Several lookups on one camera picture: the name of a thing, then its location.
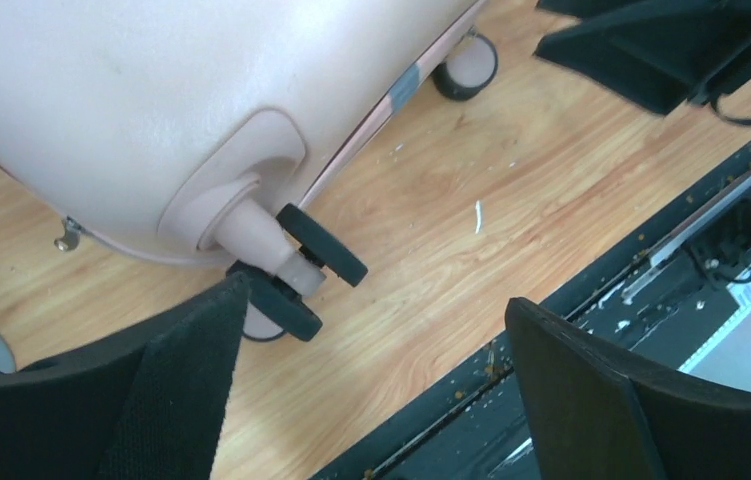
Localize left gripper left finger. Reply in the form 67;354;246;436
0;274;250;479

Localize pink suitcase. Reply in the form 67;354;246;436
0;1;498;341

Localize aluminium frame rails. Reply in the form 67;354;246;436
487;135;751;480

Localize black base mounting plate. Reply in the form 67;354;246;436
318;141;751;479

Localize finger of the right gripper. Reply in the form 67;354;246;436
535;1;751;115

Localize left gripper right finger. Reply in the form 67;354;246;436
505;297;751;479

